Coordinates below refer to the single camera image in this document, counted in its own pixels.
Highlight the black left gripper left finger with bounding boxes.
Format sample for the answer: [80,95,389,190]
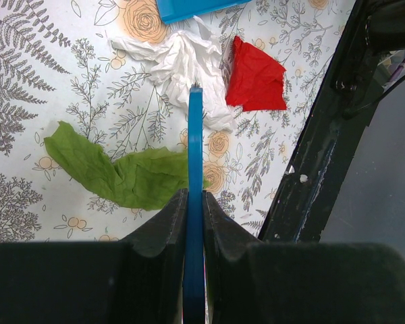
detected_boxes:
[0,190,188,323]

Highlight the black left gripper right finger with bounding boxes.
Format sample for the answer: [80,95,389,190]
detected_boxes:
[202,192,405,323]

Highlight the blue hand brush black bristles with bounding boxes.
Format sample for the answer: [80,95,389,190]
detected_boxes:
[183,83,205,323]

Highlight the blue plastic dustpan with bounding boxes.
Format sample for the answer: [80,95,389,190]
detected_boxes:
[156,0,248,24]

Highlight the green paper scrap right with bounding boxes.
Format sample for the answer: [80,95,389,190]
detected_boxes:
[43,120,211,212]

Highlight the red paper scrap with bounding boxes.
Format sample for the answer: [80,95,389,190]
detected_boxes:
[225,36,287,112]

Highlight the white crumpled paper scrap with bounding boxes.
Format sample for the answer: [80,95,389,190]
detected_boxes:
[110,16,237,132]

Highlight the floral patterned table mat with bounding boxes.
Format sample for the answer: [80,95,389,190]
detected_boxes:
[0,1,354,242]

